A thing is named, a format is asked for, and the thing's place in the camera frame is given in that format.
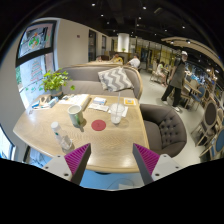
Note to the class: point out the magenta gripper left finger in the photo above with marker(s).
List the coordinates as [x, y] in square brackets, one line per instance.
[77, 161]

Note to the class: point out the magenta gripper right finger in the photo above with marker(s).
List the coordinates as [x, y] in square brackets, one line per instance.
[146, 161]

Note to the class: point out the clear plastic water bottle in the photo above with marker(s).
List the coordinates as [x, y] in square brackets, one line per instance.
[61, 136]

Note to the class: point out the grey tufted armchair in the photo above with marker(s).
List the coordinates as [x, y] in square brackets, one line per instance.
[165, 129]

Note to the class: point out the red round coaster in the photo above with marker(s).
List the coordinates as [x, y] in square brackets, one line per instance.
[98, 125]

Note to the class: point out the white and green mug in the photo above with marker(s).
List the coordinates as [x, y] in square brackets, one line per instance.
[75, 114]

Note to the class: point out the white leaflet on table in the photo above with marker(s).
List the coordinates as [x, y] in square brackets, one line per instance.
[98, 107]

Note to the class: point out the clear plastic cup with straw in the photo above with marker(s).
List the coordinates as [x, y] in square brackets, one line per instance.
[116, 110]

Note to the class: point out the open white book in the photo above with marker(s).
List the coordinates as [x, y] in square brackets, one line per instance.
[79, 99]

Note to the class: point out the yellow square card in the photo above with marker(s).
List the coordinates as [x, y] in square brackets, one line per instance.
[129, 101]

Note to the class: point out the small blue white booklet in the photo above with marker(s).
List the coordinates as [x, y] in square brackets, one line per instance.
[99, 100]

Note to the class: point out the tissue box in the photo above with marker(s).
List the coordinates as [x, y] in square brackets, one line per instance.
[45, 102]

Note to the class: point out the wooden chair blue seat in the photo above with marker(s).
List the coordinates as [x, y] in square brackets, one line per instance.
[216, 146]

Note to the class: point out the green potted plant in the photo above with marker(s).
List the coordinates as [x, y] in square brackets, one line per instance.
[53, 81]

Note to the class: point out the grey curved sofa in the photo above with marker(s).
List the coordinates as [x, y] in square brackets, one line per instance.
[84, 80]

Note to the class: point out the grey zigzag cushion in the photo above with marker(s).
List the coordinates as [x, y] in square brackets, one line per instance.
[115, 79]

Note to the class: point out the person in grey apron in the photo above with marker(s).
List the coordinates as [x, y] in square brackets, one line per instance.
[176, 81]

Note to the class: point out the seated person white shirt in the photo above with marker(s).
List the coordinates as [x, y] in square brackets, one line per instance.
[134, 62]

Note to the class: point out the seated person yellow shirt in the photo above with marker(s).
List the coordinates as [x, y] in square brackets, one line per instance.
[116, 58]

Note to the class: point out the white round pillar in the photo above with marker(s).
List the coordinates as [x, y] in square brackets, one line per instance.
[123, 42]

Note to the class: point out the framed wall poster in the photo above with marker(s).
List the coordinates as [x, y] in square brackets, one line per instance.
[36, 40]

